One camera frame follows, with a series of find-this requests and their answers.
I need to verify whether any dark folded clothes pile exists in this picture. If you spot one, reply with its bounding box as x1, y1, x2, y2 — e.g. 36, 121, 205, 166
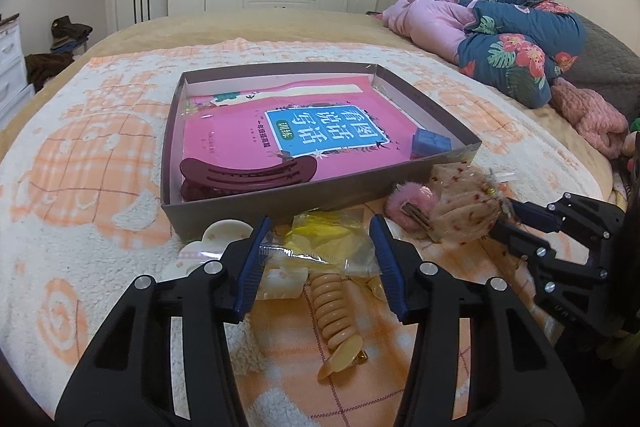
50, 16, 93, 55

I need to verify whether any grey pillow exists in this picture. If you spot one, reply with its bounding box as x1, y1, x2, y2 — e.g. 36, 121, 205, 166
405, 0, 640, 108

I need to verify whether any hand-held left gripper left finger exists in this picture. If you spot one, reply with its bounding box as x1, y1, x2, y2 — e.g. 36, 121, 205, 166
55, 215, 273, 427

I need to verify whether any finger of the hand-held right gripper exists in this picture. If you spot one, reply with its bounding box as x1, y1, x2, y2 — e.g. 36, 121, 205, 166
487, 223, 609, 332
507, 193, 627, 258

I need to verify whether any maroon hair claw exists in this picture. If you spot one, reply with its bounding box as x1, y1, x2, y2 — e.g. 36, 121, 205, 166
179, 156, 319, 202

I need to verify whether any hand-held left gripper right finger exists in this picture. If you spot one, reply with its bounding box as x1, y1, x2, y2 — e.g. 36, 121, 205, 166
369, 214, 586, 427

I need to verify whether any small blue box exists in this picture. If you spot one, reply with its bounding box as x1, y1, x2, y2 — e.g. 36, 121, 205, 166
410, 128, 453, 159

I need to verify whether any pink fluffy hair clip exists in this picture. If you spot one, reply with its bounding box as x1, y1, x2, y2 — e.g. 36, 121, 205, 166
384, 184, 436, 238

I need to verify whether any peach patterned blanket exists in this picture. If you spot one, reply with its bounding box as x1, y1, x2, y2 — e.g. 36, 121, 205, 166
0, 39, 613, 427

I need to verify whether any beige bed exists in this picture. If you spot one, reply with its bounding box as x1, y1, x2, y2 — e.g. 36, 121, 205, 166
0, 9, 640, 427

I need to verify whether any pink padded garment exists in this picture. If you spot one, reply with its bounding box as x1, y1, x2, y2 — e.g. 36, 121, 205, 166
382, 0, 481, 65

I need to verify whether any sheer red-dotted scrunchie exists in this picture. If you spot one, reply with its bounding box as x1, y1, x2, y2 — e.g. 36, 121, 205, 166
430, 162, 511, 243

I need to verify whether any blue floral quilt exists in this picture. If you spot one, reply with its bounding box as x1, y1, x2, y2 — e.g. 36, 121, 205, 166
455, 0, 588, 108

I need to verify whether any white hair claw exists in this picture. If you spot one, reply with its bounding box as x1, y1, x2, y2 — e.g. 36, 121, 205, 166
160, 218, 308, 303

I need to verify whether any yellow item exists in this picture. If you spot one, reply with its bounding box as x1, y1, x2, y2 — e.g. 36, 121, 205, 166
270, 209, 383, 280

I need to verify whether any grey cardboard box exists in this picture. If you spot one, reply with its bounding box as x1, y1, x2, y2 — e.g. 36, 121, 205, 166
161, 62, 482, 242

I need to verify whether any pink knitted cloth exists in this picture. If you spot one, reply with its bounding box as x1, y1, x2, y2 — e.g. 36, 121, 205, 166
550, 77, 630, 158

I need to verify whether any pink book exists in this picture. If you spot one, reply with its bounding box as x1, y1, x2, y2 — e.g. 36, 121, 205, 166
182, 94, 426, 188

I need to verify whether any white drawer cabinet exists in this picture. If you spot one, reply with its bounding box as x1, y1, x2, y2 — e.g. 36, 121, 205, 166
0, 13, 36, 118

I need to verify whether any dark brown cloth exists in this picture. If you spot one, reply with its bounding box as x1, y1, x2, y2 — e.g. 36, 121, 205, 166
25, 52, 76, 92

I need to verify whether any beige spiral hair clip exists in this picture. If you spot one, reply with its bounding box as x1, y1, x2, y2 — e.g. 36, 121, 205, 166
311, 274, 371, 383

